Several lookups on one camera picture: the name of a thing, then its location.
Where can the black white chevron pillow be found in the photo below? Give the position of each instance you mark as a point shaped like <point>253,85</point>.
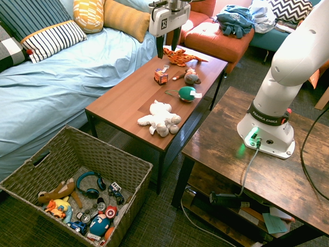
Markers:
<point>290,9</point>

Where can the yellow orange toy figure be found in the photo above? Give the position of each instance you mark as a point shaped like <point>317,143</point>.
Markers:
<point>57,209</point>

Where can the woven grey basket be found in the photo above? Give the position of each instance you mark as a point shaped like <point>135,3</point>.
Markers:
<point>102,159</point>

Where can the white plush dog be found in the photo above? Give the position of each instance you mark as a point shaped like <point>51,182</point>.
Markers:
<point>160,120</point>

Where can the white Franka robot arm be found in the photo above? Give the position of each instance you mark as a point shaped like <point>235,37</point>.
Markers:
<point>282,67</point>

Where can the blue toy car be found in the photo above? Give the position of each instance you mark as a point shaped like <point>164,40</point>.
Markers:
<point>77,227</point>

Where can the brown plush monkey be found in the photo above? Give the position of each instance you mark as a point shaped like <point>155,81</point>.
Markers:
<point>190,76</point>

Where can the grey game controller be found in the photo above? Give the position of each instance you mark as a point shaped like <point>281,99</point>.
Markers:
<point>91,212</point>

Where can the white navy striped pillow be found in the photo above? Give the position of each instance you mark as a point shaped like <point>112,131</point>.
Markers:
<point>52,39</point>

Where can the rustic dark wood table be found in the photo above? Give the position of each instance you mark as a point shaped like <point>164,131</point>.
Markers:
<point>257,159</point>

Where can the green plush ball with tag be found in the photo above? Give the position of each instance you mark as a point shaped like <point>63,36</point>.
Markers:
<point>187,94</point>

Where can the red-brown wooden coffee table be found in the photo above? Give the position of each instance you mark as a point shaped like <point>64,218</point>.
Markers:
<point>144,103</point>

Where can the yellow white patterned pillow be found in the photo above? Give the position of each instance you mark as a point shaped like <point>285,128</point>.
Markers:
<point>88,14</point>

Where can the brown plush animal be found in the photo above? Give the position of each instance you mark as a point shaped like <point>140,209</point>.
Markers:
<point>57,193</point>

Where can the mustard yellow pillow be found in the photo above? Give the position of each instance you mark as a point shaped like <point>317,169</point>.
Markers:
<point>126,19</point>

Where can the dark blue striped pillow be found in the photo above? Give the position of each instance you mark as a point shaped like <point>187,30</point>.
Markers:
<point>30,15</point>

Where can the orange plush dinosaur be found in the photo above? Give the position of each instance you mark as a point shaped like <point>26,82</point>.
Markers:
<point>181,57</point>

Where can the blue clothes pile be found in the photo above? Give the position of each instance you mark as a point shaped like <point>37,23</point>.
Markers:
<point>235,20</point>

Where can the teal paper sheet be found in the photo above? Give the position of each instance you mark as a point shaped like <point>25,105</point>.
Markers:
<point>274,222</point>

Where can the black power brick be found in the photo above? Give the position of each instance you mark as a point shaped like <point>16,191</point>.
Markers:
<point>224,200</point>

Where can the small orange toy car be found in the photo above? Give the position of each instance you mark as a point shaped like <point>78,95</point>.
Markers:
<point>161,76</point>

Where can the blue black headphones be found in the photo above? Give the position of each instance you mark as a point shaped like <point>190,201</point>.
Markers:
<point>88,185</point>

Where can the light blue crumpled cloth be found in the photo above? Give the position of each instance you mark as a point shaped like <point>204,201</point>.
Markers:
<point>262,15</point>

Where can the teal sofa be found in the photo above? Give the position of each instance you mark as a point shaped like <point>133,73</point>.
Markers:
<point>272,38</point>

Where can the blue toy jeep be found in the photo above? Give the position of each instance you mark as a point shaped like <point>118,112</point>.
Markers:
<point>116,191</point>

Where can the light blue covered bed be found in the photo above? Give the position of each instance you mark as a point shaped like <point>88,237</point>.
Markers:
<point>59,85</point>

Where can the orange tufted ottoman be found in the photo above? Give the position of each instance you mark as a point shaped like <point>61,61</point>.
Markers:
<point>213,38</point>

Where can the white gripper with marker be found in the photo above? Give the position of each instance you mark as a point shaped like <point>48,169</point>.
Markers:
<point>167,19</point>

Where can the black white checked pillow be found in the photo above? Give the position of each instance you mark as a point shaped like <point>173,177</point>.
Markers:
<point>10,51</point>

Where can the Captain America plush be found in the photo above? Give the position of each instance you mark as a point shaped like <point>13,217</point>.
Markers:
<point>101,222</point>

